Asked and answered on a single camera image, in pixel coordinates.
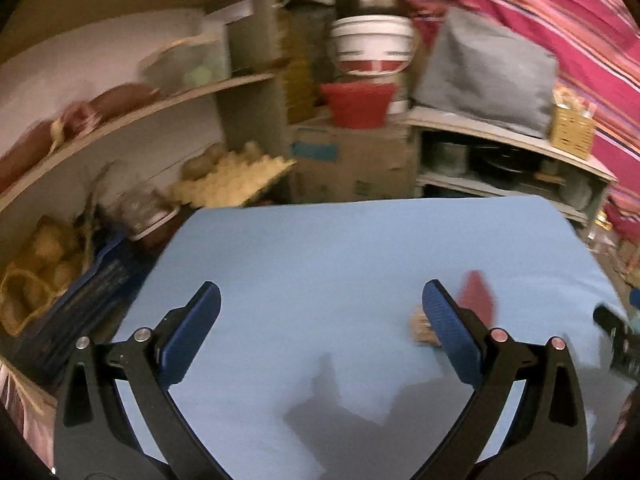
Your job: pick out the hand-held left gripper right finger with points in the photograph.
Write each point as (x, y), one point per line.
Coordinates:
(450, 332)

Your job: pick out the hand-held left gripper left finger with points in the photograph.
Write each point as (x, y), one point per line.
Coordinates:
(192, 332)

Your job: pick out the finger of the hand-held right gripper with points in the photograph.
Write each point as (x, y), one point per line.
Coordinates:
(606, 316)

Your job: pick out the brown wrapper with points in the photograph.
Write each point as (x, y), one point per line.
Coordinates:
(422, 327)

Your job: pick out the red snack wrapper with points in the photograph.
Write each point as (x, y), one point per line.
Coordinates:
(477, 297)

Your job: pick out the clear bottle with yellow label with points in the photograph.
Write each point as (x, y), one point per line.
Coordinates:
(604, 222)

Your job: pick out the dark blue box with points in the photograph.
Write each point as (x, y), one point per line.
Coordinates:
(85, 305)

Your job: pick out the grey pot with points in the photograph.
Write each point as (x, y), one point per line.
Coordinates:
(579, 192)

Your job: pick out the light blue table mat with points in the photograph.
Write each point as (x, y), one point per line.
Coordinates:
(325, 270)

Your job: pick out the yellow egg tray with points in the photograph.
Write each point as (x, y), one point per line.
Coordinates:
(235, 180)

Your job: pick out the brown potato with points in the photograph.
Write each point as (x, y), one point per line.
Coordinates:
(195, 170)
(214, 154)

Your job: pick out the small metal pot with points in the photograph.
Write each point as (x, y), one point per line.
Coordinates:
(450, 160)

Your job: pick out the black pan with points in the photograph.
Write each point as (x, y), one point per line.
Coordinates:
(500, 162)

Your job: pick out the cardboard box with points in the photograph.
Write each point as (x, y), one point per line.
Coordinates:
(360, 170)

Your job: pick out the yellow woven basket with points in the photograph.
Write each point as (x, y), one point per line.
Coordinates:
(572, 132)

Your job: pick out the low wooden cabinet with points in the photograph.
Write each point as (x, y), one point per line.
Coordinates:
(500, 132)

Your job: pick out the wooden shelf unit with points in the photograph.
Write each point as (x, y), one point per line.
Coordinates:
(150, 120)

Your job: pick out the reddish brown bag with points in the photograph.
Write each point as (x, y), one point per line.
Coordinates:
(115, 105)

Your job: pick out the red plastic basin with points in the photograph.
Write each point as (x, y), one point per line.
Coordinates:
(357, 105)

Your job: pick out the grey cushion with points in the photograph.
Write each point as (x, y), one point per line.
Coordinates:
(485, 75)

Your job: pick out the clear plastic container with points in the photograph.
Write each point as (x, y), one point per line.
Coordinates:
(190, 65)

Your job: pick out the yellow oil jug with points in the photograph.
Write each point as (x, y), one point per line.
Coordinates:
(300, 70)

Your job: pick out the pink striped cloth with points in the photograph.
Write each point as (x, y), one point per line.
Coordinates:
(575, 20)

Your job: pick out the white bucket with red band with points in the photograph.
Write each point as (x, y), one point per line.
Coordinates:
(372, 42)

